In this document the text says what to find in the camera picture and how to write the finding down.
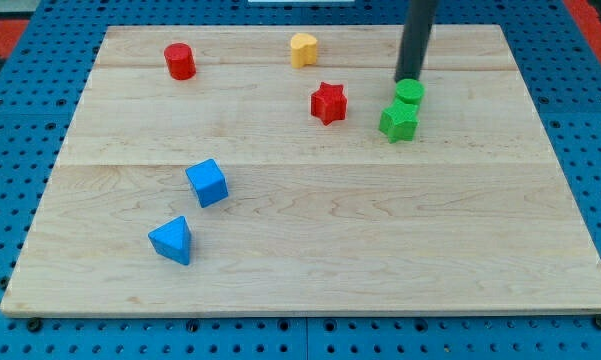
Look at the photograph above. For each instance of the green cylinder block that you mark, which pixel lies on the green cylinder block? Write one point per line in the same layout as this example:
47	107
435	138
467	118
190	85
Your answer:
409	91

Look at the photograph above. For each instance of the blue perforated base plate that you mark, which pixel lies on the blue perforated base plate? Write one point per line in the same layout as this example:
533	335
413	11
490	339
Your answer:
47	49

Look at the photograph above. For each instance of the dark grey robot pusher rod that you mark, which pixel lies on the dark grey robot pusher rod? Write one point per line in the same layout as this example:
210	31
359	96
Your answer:
417	28

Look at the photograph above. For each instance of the red star block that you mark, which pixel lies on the red star block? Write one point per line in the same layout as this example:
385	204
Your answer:
329	103

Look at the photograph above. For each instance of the blue cube block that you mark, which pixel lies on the blue cube block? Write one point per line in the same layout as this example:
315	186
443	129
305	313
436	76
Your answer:
208	182

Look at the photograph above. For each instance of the green star block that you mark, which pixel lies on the green star block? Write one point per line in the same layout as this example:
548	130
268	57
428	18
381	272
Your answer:
399	121

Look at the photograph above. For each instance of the light wooden board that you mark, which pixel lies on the light wooden board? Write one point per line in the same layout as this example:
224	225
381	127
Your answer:
473	217

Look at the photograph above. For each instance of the blue triangle block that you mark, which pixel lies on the blue triangle block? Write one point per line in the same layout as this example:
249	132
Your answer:
172	240

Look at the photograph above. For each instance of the red cylinder block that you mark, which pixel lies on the red cylinder block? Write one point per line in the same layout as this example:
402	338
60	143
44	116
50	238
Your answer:
180	61

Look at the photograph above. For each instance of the yellow heart block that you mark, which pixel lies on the yellow heart block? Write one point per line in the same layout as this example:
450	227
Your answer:
303	50

